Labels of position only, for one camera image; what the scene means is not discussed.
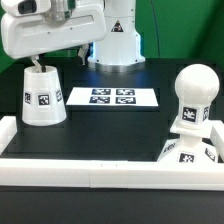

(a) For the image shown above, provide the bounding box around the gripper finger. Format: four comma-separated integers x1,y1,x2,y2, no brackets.
78,44,89,65
31,55,46,73

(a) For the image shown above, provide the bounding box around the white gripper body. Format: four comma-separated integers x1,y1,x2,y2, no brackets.
0,0,106,59

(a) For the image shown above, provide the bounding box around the white lamp shade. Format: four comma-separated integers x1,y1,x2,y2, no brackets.
22,66,66,126

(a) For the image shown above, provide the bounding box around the white lamp bulb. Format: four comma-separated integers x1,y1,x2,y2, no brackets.
175,64,220,129

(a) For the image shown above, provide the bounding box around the white lamp base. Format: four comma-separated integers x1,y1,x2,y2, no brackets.
157,118,221,164

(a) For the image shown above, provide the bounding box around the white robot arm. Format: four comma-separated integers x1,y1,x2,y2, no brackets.
0,0,145,72

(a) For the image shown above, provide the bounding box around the white marker sheet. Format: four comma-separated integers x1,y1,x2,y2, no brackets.
67,87,158,107

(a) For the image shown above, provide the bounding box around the white left fence rail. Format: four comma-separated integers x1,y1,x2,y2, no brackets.
0,116,17,155

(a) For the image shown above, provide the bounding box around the white fence rail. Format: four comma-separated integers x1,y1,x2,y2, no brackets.
0,116,17,155
0,159,224,191
210,121,224,162

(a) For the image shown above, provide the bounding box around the white front fence rail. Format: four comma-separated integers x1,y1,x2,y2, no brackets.
0,159,224,191

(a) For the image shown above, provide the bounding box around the white right fence rail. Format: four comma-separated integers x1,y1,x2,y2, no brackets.
210,121,224,162

